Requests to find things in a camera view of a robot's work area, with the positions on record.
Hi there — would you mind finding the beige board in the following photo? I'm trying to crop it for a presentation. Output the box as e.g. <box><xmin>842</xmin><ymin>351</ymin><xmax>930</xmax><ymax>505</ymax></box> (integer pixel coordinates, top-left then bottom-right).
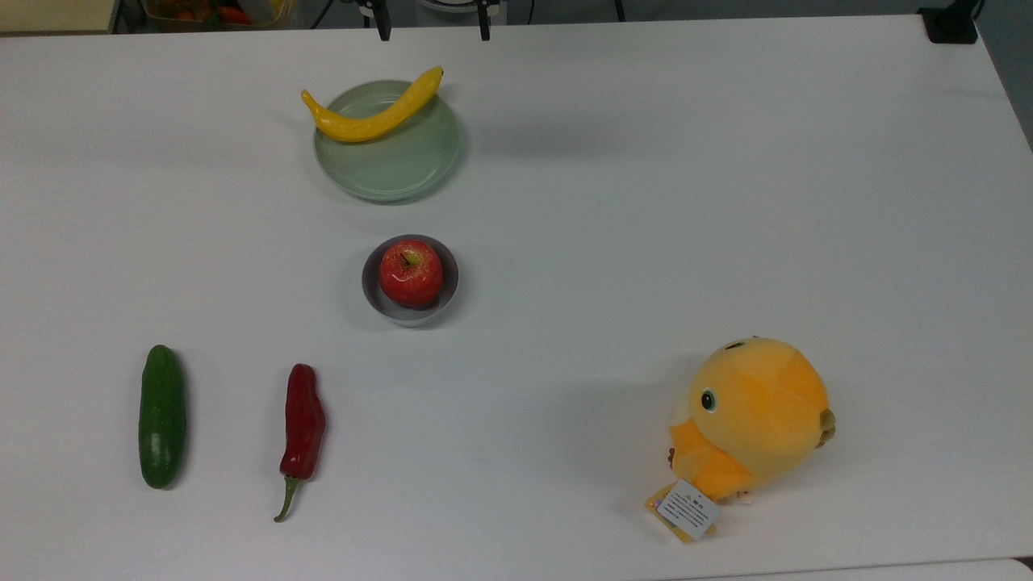
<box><xmin>0</xmin><ymin>0</ymin><xmax>123</xmax><ymax>36</ymax></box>

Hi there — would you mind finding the red chili pepper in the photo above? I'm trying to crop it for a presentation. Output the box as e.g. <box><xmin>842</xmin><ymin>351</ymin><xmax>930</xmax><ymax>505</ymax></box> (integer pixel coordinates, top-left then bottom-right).
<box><xmin>273</xmin><ymin>363</ymin><xmax>328</xmax><ymax>524</ymax></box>

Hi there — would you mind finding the clear box of vegetables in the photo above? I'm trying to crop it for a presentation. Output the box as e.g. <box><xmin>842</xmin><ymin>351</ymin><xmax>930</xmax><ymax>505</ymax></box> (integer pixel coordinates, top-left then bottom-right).
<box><xmin>140</xmin><ymin>0</ymin><xmax>296</xmax><ymax>32</ymax></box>

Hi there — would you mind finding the small grey bowl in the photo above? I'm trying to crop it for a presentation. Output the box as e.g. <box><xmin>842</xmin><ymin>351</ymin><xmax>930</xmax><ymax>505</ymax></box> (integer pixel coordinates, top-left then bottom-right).
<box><xmin>361</xmin><ymin>234</ymin><xmax>461</xmax><ymax>328</ymax></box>

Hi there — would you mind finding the green cucumber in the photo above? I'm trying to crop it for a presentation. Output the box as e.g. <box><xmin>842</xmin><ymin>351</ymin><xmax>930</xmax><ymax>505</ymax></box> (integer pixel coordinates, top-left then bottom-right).
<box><xmin>138</xmin><ymin>345</ymin><xmax>188</xmax><ymax>491</ymax></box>

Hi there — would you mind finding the pale green plate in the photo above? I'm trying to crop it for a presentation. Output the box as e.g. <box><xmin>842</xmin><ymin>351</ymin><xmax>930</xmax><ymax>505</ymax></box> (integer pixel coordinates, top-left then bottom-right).
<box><xmin>312</xmin><ymin>79</ymin><xmax>462</xmax><ymax>203</ymax></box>

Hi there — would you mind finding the white paper hang tag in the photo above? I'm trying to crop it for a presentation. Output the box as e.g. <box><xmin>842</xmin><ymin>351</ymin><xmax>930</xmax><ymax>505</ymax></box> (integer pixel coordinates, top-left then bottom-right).
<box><xmin>644</xmin><ymin>479</ymin><xmax>721</xmax><ymax>544</ymax></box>

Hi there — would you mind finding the red apple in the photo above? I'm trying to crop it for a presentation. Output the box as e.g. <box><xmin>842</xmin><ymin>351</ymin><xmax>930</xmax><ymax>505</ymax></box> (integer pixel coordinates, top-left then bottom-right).
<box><xmin>378</xmin><ymin>239</ymin><xmax>445</xmax><ymax>308</ymax></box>

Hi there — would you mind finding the black table clamp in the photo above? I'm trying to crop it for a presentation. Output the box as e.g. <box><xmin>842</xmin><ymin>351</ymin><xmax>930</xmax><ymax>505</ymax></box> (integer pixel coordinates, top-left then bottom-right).
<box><xmin>918</xmin><ymin>0</ymin><xmax>983</xmax><ymax>46</ymax></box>

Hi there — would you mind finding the yellow banana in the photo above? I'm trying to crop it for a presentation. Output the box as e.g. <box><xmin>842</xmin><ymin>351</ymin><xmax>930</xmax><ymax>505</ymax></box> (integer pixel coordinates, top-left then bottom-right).
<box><xmin>301</xmin><ymin>65</ymin><xmax>445</xmax><ymax>144</ymax></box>

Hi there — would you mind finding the orange plush chick toy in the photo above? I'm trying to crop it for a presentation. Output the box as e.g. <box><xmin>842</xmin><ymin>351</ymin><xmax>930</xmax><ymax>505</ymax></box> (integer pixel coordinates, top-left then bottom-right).
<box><xmin>667</xmin><ymin>336</ymin><xmax>837</xmax><ymax>504</ymax></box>

